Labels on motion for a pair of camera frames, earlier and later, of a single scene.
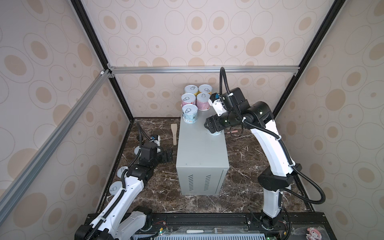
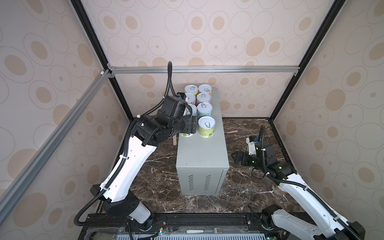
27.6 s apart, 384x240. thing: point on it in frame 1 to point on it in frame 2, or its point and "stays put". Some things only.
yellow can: [205, 88] stays put
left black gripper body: [160, 157] to [185, 123]
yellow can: [191, 89] stays put
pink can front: [188, 98] stays put
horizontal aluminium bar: [162, 70] stays put
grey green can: [216, 133] to [204, 109]
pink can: [203, 101] stays put
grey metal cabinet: [202, 162] stays put
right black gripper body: [227, 119] to [250, 160]
